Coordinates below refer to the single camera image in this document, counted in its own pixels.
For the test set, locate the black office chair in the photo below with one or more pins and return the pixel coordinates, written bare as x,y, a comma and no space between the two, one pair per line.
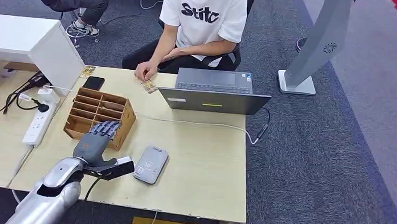
237,58

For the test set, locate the black smartphone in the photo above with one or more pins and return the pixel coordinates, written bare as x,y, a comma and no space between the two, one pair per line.
93,83

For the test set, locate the white charger plug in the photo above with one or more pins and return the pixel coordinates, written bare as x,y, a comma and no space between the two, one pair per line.
48,95

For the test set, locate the person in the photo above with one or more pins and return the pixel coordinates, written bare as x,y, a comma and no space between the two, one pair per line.
201,29
80,0

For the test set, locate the dark grey laptop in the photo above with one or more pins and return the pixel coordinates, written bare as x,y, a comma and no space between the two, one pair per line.
215,103

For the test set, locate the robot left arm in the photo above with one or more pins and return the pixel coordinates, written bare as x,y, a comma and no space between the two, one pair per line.
50,201

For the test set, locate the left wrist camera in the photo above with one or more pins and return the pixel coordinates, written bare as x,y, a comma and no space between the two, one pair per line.
124,167

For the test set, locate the black power adapter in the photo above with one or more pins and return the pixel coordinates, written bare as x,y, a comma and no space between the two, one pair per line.
37,80

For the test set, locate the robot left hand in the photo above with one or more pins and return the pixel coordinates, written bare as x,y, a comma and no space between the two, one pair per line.
91,147

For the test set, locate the grey kiosk stand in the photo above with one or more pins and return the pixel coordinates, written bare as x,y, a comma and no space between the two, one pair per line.
320,39

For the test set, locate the chrome chair base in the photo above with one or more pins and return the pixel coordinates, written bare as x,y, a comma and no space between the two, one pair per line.
75,32

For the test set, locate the wooden card sorting box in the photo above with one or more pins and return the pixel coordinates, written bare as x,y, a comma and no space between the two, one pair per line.
127,122

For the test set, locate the white power strip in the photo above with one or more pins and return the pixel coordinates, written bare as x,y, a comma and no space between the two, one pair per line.
38,125

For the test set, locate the person's right hand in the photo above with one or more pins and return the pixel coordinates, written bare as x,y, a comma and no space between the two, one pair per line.
146,70

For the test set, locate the person's left hand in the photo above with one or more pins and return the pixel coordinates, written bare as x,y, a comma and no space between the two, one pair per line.
174,53

